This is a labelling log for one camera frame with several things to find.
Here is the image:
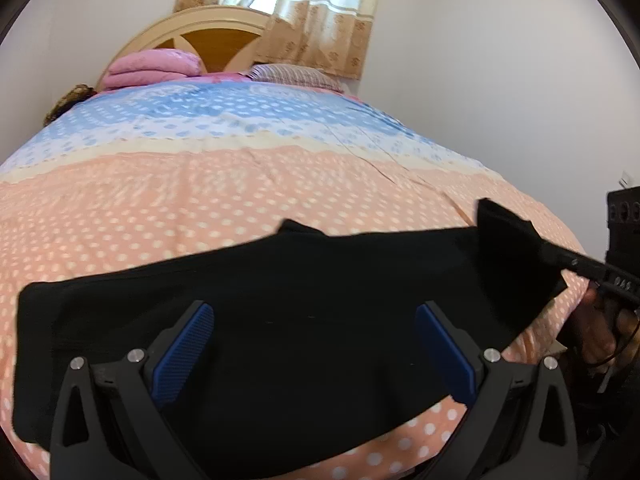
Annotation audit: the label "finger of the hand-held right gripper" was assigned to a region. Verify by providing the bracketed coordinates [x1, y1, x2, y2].
[539, 241, 607, 277]

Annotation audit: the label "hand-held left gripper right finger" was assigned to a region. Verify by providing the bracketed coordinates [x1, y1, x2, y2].
[416, 301, 593, 480]

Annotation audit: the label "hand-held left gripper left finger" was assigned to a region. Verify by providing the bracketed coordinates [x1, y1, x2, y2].
[50, 301, 216, 480]

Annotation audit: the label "black pants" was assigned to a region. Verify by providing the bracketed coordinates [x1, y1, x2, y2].
[14, 198, 568, 480]

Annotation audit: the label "black box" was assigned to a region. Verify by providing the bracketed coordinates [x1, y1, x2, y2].
[606, 189, 640, 267]

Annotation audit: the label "polka dot bedspread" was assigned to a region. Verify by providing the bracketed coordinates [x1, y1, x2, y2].
[0, 80, 591, 480]

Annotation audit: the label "brown patterned bundle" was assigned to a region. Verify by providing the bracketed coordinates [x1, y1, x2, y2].
[44, 84, 96, 126]

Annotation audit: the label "pink bedsheet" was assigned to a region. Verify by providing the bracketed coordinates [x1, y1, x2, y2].
[187, 72, 252, 84]

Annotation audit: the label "folded pink blanket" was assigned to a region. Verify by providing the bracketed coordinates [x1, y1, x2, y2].
[102, 49, 203, 91]

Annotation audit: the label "striped pillow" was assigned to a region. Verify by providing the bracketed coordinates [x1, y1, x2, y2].
[247, 63, 346, 93]

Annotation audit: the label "cream wooden headboard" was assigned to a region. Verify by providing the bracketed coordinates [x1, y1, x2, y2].
[97, 6, 273, 86]

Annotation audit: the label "beige patterned window curtain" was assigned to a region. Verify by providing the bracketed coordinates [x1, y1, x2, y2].
[172, 0, 391, 81]

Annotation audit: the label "thin black cable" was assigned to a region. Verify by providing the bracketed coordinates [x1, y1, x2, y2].
[582, 307, 640, 368]

